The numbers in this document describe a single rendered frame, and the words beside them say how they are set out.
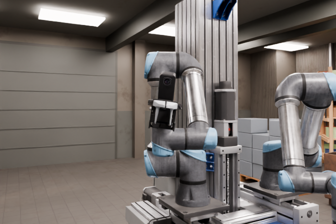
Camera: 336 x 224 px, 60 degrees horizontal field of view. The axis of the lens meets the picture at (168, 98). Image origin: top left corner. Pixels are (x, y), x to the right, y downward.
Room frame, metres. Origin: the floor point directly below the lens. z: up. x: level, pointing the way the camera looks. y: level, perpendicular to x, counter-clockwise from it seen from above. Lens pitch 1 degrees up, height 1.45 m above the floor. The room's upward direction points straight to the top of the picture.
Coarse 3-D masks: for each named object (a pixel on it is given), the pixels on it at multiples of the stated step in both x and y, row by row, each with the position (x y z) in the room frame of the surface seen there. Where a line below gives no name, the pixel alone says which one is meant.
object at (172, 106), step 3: (168, 102) 0.70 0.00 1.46; (171, 102) 0.71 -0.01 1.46; (174, 102) 0.72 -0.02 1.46; (165, 105) 0.69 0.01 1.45; (168, 105) 0.69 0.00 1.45; (171, 105) 0.70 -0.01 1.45; (174, 105) 0.72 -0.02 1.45; (171, 108) 0.71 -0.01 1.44; (174, 108) 0.72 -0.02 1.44; (171, 111) 0.72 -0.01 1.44; (171, 114) 0.72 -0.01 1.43
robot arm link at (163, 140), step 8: (152, 128) 0.98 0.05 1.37; (160, 128) 0.96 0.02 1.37; (176, 128) 0.99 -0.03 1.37; (152, 136) 0.98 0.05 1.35; (160, 136) 0.96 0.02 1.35; (168, 136) 0.96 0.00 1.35; (176, 136) 0.96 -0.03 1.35; (184, 136) 0.96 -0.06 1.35; (152, 144) 0.98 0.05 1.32; (160, 144) 0.96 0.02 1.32; (168, 144) 0.96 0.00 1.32; (176, 144) 0.96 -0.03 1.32; (184, 144) 0.96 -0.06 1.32; (152, 152) 0.98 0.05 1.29; (160, 152) 0.96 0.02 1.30; (168, 152) 0.96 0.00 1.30
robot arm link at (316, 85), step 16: (304, 80) 1.16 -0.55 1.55; (320, 80) 1.15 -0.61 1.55; (304, 96) 1.18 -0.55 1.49; (320, 96) 1.16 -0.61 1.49; (304, 112) 1.28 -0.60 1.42; (320, 112) 1.24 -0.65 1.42; (304, 128) 1.32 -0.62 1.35; (304, 144) 1.37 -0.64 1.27; (304, 160) 1.41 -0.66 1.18; (320, 160) 1.40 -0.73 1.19
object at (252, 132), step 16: (240, 128) 5.58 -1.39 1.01; (256, 128) 5.37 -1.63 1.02; (272, 128) 4.86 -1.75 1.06; (240, 144) 5.58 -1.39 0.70; (256, 144) 5.20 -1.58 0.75; (320, 144) 4.95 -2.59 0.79; (240, 160) 5.58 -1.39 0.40; (256, 160) 5.19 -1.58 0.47; (240, 176) 5.58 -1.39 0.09; (256, 176) 5.21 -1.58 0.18
